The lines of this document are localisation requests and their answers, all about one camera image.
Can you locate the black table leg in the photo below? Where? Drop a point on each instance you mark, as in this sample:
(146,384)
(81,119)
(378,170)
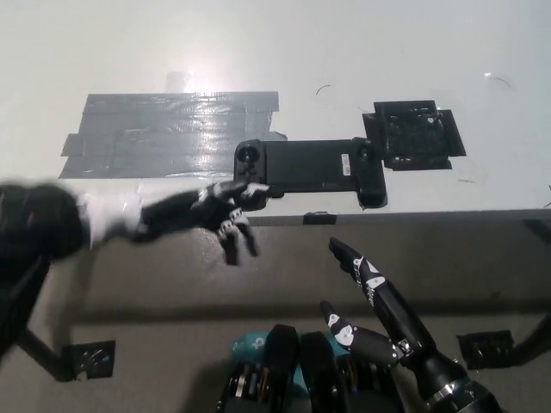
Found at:
(536,340)
(41,355)

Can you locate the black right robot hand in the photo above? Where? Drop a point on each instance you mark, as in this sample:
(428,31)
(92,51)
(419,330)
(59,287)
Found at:
(387,301)

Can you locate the black tape square patch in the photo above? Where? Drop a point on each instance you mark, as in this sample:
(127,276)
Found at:
(413,134)

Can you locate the black game controller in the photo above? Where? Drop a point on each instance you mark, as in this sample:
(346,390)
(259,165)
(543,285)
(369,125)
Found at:
(301,165)

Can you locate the grey duct tape patch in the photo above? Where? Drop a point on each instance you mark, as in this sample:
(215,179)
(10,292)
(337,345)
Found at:
(150,133)

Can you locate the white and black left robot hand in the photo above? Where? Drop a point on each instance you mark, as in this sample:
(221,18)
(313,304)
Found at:
(172,213)

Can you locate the small black tape strip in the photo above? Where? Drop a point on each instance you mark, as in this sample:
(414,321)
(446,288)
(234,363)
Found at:
(320,218)

